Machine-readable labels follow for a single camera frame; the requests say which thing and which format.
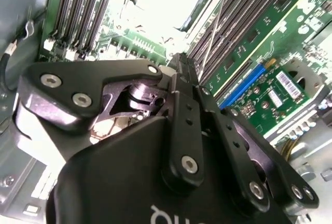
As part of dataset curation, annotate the metal locking lever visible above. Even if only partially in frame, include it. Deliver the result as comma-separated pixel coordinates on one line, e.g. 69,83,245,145
198,0,233,76

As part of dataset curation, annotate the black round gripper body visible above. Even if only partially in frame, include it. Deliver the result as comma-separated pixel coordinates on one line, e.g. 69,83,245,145
46,82,296,224

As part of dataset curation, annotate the metal socket cover frame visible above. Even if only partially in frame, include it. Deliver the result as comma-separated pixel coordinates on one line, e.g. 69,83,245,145
124,0,223,40

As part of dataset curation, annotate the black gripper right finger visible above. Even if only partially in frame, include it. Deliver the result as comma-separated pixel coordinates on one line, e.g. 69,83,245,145
192,59,320,216

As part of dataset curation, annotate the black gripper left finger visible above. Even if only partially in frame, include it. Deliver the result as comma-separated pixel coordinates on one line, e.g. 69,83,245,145
12,52,205,196

